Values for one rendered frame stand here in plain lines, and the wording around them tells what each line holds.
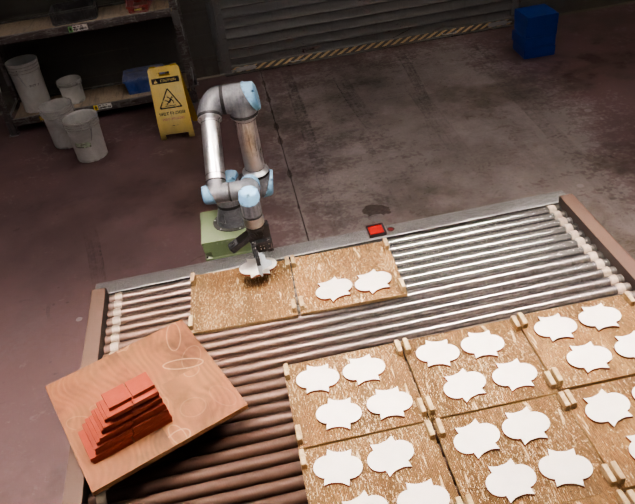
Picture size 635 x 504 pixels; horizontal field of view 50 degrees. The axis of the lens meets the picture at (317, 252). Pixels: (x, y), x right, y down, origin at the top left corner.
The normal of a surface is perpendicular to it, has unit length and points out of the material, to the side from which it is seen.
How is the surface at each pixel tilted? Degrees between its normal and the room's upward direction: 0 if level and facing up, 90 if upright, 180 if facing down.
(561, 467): 0
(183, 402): 0
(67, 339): 0
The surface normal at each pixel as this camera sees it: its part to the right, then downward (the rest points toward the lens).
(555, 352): -0.11, -0.79
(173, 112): 0.07, 0.40
